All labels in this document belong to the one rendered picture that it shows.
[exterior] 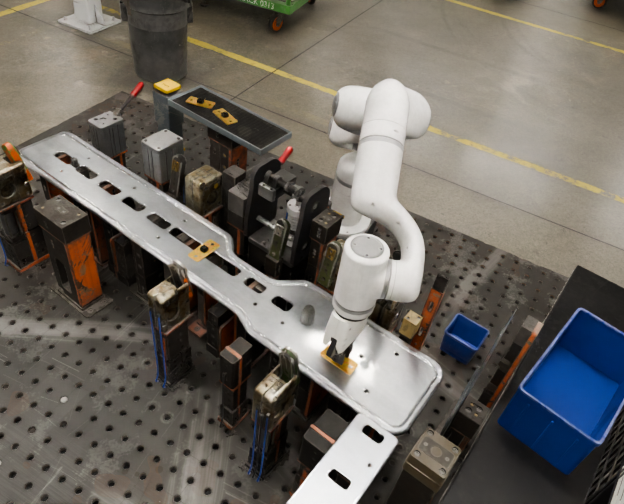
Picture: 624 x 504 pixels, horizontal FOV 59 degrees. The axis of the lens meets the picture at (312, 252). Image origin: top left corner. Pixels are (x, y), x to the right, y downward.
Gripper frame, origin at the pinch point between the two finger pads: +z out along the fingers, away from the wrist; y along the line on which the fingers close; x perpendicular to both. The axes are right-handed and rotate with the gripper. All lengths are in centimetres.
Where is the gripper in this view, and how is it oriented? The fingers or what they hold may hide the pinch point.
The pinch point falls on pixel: (340, 352)
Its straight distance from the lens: 123.0
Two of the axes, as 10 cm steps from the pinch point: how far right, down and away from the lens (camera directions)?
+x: 7.9, 4.8, -3.7
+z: -1.2, 7.2, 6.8
